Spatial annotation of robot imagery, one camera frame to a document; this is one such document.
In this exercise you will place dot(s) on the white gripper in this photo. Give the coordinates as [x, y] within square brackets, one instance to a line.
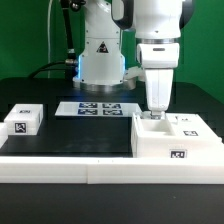
[158, 84]

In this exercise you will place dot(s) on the white cabinet body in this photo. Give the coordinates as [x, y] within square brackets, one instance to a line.
[151, 138]

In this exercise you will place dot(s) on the white cabinet door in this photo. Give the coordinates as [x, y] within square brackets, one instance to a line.
[190, 125]

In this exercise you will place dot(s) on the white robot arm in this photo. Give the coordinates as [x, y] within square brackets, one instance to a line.
[112, 44]

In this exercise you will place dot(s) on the white cabinet top block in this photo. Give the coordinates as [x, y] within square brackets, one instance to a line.
[24, 119]

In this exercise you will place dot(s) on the white tag sheet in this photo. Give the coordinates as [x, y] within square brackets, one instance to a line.
[97, 109]

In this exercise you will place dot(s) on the white U-shaped fence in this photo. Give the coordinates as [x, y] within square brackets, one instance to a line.
[198, 170]

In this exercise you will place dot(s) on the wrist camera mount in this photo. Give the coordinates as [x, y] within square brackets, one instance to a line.
[132, 75]

